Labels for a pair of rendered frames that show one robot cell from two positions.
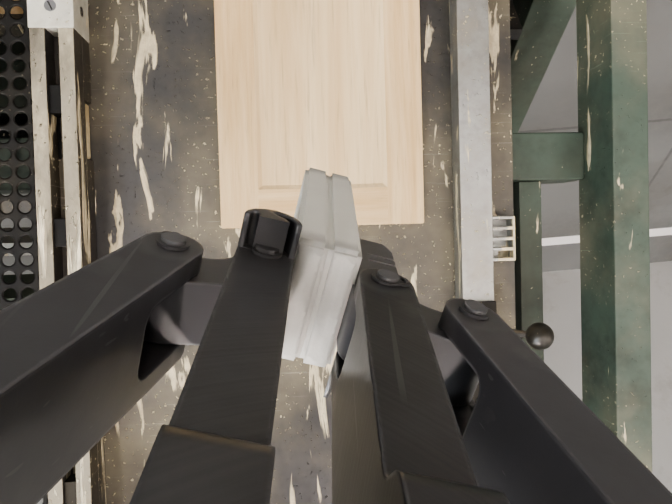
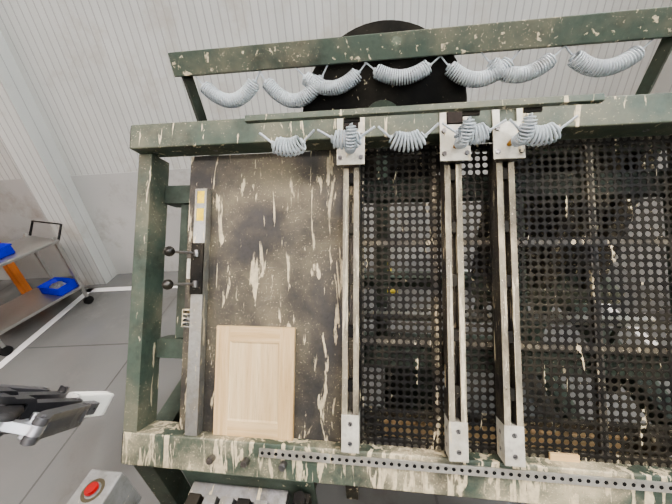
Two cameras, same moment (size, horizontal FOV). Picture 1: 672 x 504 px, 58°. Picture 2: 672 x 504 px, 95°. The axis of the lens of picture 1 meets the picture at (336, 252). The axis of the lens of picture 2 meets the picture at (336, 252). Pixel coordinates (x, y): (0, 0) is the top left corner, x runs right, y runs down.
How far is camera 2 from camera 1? 0.48 m
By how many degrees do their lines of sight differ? 3
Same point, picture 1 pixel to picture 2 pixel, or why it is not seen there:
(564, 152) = (164, 349)
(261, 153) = (277, 357)
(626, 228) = (138, 320)
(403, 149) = (223, 356)
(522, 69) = not seen: hidden behind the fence
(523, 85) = not seen: hidden behind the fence
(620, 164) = (138, 346)
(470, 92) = (194, 378)
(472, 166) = (195, 348)
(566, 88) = not seen: hidden behind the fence
